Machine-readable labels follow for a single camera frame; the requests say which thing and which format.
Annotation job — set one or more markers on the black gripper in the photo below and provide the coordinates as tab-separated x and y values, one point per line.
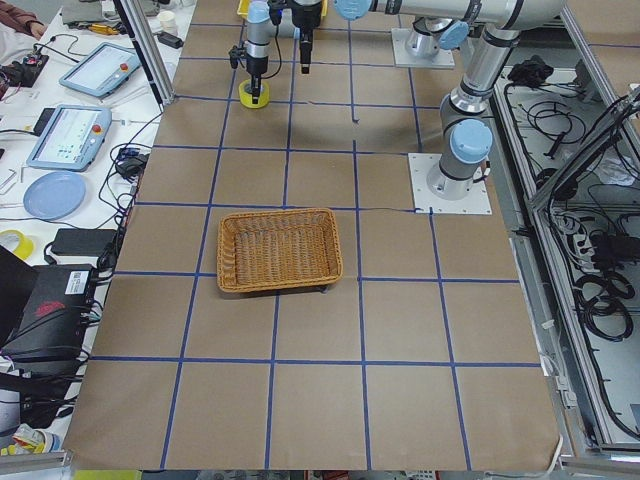
304	20
256	66

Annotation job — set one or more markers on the spare yellow tape roll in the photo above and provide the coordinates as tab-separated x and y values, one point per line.
17	243

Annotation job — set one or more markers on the white paper cup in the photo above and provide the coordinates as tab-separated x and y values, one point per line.
168	21

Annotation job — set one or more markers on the far teach pendant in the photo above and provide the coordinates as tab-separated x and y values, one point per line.
103	71

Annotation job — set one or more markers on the teach pendant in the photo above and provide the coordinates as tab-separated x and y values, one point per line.
103	71
71	138

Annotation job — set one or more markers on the brown wicker basket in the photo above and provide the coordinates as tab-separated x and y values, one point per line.
278	250

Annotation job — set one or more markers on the near teach pendant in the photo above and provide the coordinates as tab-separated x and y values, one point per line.
71	138

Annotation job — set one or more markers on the blue plate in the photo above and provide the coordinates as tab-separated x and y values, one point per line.
54	195

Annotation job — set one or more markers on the black power adapter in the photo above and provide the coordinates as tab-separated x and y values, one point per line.
79	242

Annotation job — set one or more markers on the black computer box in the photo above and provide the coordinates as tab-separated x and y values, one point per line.
44	309

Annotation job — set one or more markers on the aluminium frame post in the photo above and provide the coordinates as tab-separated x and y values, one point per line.
132	16

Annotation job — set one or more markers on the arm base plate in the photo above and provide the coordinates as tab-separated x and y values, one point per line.
415	50
435	193

